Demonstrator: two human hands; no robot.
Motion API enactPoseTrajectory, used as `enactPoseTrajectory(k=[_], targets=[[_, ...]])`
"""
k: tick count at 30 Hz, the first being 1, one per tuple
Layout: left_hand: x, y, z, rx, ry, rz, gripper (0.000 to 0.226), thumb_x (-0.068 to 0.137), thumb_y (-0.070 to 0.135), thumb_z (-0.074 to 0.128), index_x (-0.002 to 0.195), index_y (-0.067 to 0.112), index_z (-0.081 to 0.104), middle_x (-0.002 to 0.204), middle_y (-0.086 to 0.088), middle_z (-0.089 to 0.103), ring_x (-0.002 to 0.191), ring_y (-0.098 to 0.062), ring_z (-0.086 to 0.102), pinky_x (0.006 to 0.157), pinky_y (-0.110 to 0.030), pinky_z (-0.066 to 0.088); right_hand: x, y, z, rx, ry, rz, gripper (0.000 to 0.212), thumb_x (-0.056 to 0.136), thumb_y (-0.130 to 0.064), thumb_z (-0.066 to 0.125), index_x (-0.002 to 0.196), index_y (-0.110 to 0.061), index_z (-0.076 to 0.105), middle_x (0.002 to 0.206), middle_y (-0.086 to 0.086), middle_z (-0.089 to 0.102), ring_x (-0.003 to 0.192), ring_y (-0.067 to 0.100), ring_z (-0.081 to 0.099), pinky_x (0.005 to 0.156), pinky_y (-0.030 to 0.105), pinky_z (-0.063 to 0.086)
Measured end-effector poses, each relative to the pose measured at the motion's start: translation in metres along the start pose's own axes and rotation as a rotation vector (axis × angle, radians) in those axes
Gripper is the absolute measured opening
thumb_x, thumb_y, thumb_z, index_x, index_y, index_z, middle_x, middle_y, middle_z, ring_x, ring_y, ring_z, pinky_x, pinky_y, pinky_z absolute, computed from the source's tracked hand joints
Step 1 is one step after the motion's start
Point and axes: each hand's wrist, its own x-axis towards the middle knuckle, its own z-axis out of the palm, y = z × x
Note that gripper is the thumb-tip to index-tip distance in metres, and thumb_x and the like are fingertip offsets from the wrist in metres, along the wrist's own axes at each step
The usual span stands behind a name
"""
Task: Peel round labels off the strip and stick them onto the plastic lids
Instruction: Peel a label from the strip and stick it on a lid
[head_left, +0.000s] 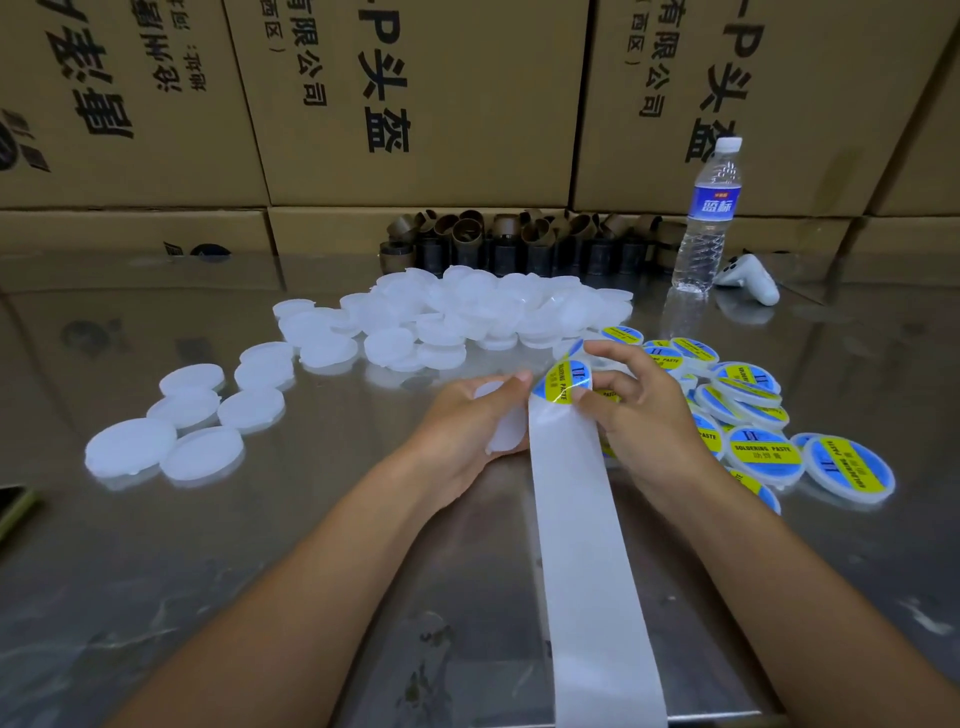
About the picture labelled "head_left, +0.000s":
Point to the black phone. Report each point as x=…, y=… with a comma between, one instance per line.
x=12, y=510

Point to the sticker roll with backing strip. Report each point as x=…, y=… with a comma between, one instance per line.
x=593, y=600

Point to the pile of white plastic lids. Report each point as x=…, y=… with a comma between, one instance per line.
x=420, y=308

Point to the white handheld controller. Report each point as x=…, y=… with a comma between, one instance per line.
x=747, y=279

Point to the person's right hand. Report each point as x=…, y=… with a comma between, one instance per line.
x=653, y=420

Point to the stack of brown cardboard boxes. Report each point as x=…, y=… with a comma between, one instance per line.
x=428, y=105

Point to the person's right forearm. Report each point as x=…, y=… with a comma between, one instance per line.
x=833, y=623

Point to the person's left forearm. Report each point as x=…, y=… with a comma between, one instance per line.
x=263, y=630

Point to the row of dark cardboard tubes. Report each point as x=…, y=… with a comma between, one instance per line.
x=488, y=245

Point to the person's left hand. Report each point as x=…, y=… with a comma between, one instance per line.
x=450, y=435

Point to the clear plastic water bottle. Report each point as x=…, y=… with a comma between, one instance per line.
x=707, y=218

